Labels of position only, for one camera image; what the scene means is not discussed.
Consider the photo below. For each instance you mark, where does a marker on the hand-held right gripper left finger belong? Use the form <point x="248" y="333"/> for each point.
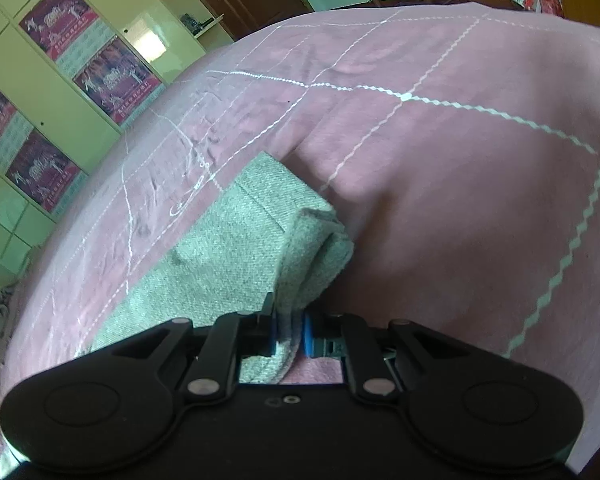
<point x="272" y="332"/>

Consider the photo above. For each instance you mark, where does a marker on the pink checked bed cover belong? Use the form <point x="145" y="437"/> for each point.
<point x="455" y="185"/>

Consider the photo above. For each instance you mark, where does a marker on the grey pants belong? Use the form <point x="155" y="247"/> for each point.
<point x="230" y="240"/>

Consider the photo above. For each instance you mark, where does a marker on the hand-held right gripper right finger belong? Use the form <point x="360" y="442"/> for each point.
<point x="311" y="335"/>

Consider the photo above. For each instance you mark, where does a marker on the dark shelf item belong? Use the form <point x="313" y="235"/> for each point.
<point x="195" y="23"/>

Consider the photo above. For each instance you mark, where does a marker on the cream corner shelf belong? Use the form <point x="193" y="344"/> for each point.
<point x="190" y="5"/>

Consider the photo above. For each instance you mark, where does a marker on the cream wardrobe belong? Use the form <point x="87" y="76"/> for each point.
<point x="10" y="60"/>

